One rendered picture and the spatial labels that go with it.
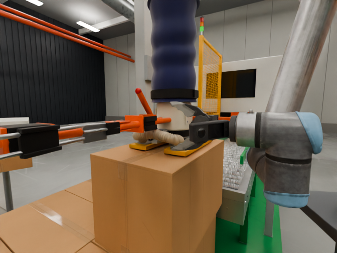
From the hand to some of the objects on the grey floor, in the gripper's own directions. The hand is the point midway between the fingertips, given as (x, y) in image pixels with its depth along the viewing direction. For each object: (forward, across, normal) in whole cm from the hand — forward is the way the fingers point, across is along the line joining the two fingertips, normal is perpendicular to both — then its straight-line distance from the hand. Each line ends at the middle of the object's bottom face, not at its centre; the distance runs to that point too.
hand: (168, 126), depth 54 cm
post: (-30, -109, -121) cm, 165 cm away
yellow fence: (+63, -108, -241) cm, 271 cm away
